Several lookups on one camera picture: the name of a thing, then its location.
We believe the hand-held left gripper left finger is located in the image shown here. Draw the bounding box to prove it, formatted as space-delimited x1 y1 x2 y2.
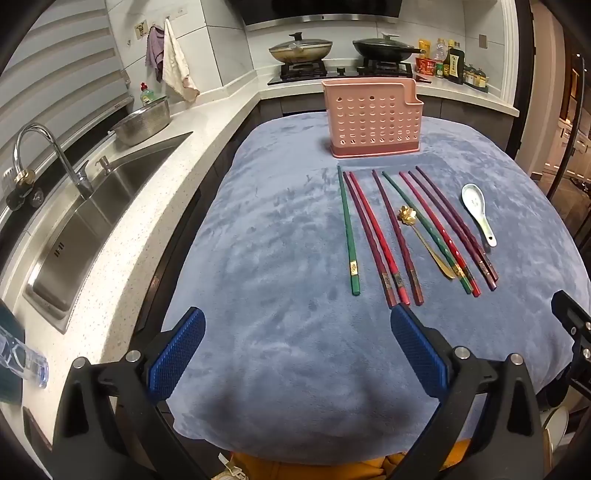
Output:
51 307 208 480

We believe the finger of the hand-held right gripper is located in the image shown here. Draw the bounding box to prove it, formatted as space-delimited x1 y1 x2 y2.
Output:
551 290 591 393

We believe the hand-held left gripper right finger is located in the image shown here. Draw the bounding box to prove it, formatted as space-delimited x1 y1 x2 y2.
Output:
390 305 548 480

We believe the red chopstick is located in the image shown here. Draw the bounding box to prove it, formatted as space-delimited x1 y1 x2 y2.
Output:
349 172 411 305
399 172 482 297

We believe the maroon chopstick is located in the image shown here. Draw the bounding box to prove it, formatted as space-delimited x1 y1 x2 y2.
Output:
372 170 424 306
416 166 500 282
343 172 399 308
409 171 497 291

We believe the green chopstick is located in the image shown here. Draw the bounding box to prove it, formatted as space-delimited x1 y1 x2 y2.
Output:
337 165 362 296
382 171 472 295

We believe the pink perforated utensil holder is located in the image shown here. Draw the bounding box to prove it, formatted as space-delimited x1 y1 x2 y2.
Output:
321 78 426 160

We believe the white plate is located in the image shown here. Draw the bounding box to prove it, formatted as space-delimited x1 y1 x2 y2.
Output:
540 406 570 462

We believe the blue fleece blanket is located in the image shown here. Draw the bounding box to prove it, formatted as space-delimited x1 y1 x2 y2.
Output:
164 115 587 467

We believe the gold flower spoon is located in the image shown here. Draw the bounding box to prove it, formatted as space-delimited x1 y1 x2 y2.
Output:
398 206 457 281

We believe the yellow cloth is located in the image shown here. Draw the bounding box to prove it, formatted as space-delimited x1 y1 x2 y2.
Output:
228 450 472 480

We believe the stainless steel sink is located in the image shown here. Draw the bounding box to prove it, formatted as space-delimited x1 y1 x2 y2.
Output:
23 131 195 335

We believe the clear plastic container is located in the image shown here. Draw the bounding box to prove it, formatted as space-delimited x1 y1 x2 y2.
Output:
0 323 49 389

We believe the white ceramic spoon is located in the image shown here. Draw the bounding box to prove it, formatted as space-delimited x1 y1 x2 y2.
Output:
462 183 499 247

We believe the chrome faucet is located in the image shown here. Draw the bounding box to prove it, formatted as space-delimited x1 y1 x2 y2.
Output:
13 122 95 200

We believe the stainless steel bowl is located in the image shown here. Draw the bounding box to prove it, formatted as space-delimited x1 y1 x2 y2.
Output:
108 95 172 147

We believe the row of small spice jars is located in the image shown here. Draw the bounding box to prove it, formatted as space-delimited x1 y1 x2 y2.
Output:
463 65 490 90

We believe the white hanging towel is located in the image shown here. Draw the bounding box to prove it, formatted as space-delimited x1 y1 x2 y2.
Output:
161 18 201 103

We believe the black gas stove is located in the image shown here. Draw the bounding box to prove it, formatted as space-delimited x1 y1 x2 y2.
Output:
267 60 414 86

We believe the purple hanging cloth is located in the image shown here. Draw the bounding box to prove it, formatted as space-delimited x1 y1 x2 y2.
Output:
146 25 166 83

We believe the black frying pan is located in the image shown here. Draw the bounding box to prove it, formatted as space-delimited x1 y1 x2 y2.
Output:
352 33 428 63

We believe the white window blind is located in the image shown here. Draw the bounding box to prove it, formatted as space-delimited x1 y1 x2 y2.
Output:
0 0 134 185

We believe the beige wok with lid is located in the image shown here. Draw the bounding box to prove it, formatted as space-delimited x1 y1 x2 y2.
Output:
269 32 334 64

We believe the black range hood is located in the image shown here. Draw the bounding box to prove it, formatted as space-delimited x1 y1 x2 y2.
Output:
226 0 404 32

